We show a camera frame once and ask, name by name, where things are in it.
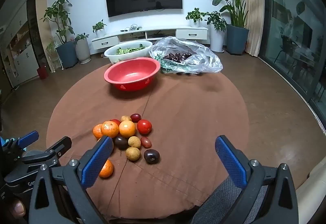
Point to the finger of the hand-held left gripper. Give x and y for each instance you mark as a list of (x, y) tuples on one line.
[(61, 145), (28, 137)]

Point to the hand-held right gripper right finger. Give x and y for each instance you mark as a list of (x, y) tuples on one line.
[(230, 160)]

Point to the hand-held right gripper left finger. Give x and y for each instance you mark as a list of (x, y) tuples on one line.
[(98, 160)]

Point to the orange mandarin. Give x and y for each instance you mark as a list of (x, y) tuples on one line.
[(107, 169), (110, 129), (96, 132)]

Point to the dark purple round plum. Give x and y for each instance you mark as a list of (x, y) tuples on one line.
[(121, 143), (151, 156)]

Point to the tan speckled passion fruit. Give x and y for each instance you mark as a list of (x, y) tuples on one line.
[(125, 118), (133, 153)]

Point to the yellow-brown kiwi fruit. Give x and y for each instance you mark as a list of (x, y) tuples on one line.
[(134, 142)]

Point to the red tomato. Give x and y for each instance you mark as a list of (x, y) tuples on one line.
[(116, 121), (144, 126)]

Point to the large smooth orange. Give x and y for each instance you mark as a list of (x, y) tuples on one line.
[(127, 128)]

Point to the small dark red plum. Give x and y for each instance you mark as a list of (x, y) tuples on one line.
[(135, 117), (146, 141)]

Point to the red plastic basin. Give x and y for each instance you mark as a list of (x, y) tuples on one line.
[(131, 75)]

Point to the person's left hand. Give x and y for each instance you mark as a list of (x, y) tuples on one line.
[(18, 208)]

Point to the red bin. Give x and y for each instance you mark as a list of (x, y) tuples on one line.
[(42, 72)]

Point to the white storage cabinet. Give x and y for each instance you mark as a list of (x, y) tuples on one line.
[(25, 61)]

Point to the beige sofa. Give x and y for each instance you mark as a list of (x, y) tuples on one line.
[(313, 183)]

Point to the tall plant in dark pot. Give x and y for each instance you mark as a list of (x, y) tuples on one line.
[(66, 53)]

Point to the thin plant on white stand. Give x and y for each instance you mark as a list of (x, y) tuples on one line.
[(52, 47)]

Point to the small plant in grey pot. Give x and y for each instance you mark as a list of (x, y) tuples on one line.
[(82, 51)]

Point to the white plastic basin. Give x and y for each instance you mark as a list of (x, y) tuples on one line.
[(114, 57)]

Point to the clear plastic bag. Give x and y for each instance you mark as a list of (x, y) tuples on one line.
[(203, 57)]

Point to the leafy green vegetables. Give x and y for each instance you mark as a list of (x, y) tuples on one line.
[(130, 49)]

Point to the pile of dark cherries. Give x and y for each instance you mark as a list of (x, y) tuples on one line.
[(178, 57)]

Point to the small plant in white pot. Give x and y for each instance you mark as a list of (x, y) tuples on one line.
[(99, 32), (195, 21)]

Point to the large-leaf plant in blue pot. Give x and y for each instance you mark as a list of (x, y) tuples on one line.
[(237, 38)]

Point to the bushy plant in tall white pot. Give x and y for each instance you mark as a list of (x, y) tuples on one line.
[(217, 38)]

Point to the white television cabinet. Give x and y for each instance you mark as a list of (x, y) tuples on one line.
[(191, 33)]

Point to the glass sliding door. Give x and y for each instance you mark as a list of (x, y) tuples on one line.
[(293, 35)]

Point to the beige curtain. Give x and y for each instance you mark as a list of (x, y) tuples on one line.
[(254, 10)]

